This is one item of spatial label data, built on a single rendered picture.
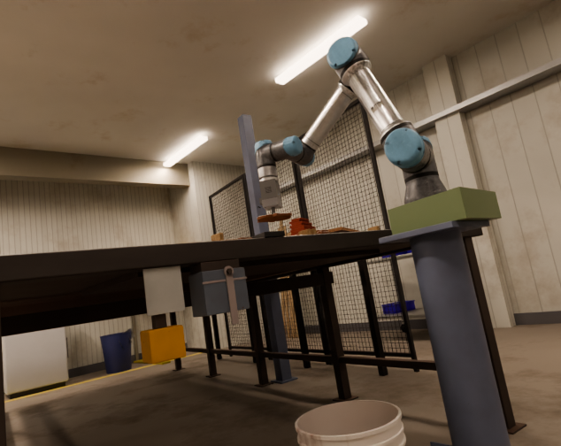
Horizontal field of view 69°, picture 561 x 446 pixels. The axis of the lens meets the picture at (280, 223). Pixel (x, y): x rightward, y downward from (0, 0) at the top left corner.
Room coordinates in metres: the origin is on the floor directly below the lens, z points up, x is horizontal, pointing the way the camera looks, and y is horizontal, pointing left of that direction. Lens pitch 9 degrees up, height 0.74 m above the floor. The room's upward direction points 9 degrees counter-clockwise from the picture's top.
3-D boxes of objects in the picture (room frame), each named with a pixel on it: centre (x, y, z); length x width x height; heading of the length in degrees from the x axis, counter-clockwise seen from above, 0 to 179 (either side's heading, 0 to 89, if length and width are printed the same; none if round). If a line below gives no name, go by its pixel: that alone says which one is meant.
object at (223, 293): (1.19, 0.20, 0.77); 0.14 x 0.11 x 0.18; 126
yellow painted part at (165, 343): (1.08, 0.35, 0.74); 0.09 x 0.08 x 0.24; 126
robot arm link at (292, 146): (1.54, -0.08, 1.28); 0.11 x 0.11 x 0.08; 60
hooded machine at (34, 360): (5.41, 3.40, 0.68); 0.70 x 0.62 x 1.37; 132
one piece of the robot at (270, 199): (1.58, 0.03, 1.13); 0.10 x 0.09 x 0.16; 81
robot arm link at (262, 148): (1.58, 0.02, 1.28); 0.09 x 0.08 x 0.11; 60
